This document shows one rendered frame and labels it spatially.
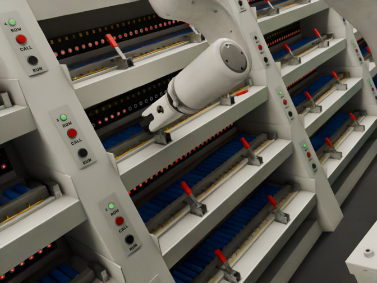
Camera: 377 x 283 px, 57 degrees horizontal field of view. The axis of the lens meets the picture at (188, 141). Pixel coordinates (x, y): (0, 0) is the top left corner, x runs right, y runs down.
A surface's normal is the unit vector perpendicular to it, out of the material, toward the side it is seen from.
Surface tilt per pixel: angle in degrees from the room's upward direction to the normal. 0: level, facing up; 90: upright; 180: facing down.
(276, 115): 90
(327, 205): 90
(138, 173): 111
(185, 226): 21
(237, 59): 82
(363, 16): 118
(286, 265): 90
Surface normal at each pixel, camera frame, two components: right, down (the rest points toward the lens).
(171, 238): -0.18, -0.90
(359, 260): -0.43, -0.88
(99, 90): 0.74, 0.13
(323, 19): -0.65, 0.41
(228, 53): 0.53, -0.33
